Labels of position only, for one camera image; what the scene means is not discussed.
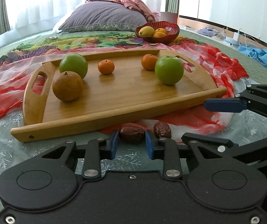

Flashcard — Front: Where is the orange fruit in bowl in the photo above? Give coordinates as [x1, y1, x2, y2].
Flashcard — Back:
[155, 28, 167, 34]

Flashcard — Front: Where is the colourful floral cloth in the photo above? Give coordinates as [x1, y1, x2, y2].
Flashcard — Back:
[0, 31, 144, 64]

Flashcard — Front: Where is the white charger with cable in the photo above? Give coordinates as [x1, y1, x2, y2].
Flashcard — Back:
[223, 29, 266, 49]

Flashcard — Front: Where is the large dull orange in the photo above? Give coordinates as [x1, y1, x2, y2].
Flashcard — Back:
[52, 71, 83, 102]

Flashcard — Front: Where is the dark red date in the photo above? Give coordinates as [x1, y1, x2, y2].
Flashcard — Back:
[154, 121, 171, 139]
[119, 126, 145, 144]

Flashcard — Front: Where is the translucent snowflake plastic sheet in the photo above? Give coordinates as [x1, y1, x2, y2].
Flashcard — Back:
[0, 76, 267, 220]

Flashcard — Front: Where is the yellow lemon in bowl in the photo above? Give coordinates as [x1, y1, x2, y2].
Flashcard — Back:
[138, 26, 155, 37]

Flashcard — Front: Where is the small orange tangerine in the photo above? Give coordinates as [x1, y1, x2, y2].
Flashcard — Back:
[97, 59, 115, 75]

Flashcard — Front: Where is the green apple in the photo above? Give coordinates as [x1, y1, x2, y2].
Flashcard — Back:
[155, 56, 184, 85]
[59, 53, 88, 79]

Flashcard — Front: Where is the wooden serving tray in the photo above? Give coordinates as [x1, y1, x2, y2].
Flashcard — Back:
[10, 50, 226, 142]

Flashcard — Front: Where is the pink crumpled blanket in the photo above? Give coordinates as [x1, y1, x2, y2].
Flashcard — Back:
[85, 0, 160, 22]

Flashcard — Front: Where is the purple pillow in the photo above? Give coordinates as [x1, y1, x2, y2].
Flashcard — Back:
[58, 1, 147, 32]

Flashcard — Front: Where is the blue grey cloth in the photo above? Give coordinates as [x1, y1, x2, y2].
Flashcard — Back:
[197, 27, 225, 38]

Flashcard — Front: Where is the red fruit bowl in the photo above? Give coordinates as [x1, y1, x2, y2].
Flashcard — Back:
[136, 21, 180, 45]

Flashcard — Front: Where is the red white scarf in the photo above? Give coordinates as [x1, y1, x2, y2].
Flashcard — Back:
[0, 37, 250, 136]

